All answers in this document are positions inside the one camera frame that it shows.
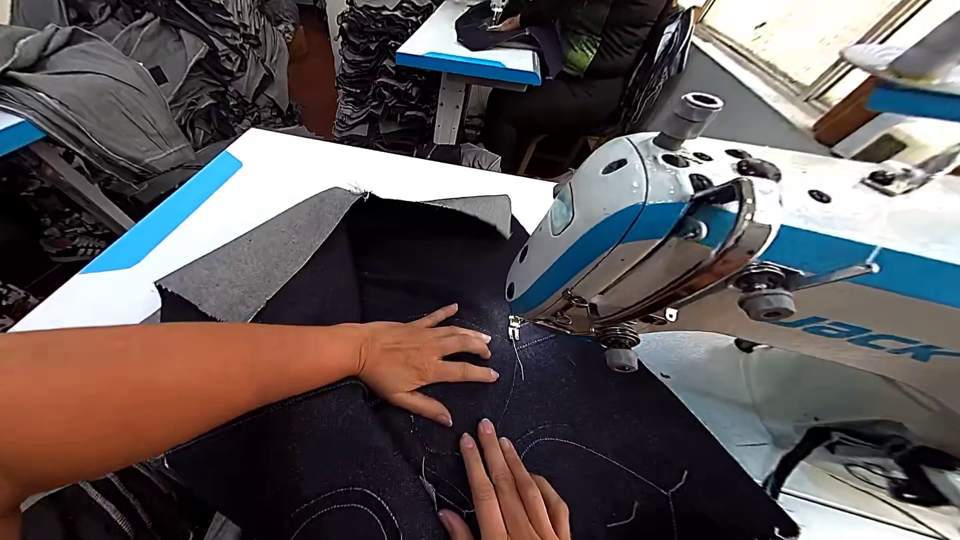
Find person's right hand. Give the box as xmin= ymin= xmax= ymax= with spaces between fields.
xmin=437 ymin=417 xmax=573 ymax=540

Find person's left hand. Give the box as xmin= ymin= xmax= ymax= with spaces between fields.
xmin=358 ymin=303 xmax=500 ymax=429

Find dark denim fabric piece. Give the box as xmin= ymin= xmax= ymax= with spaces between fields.
xmin=153 ymin=186 xmax=802 ymax=540

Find person's left forearm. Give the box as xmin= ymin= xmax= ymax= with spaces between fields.
xmin=0 ymin=322 xmax=366 ymax=540

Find wooden chair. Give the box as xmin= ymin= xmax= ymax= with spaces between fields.
xmin=517 ymin=129 xmax=625 ymax=181

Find white sewing table, blue edge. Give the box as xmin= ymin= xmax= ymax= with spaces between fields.
xmin=395 ymin=0 xmax=543 ymax=147
xmin=9 ymin=127 xmax=960 ymax=540

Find stack of dark fabric pieces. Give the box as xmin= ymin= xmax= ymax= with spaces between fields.
xmin=333 ymin=0 xmax=444 ymax=157

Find black fabric strip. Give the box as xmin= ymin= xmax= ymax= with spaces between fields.
xmin=762 ymin=420 xmax=960 ymax=511

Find pile of dark striped garments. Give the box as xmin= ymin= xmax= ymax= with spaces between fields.
xmin=21 ymin=457 xmax=243 ymax=540

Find pile of grey garments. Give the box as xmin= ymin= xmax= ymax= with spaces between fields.
xmin=0 ymin=0 xmax=303 ymax=198

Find large window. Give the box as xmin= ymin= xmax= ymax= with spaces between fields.
xmin=697 ymin=0 xmax=924 ymax=114

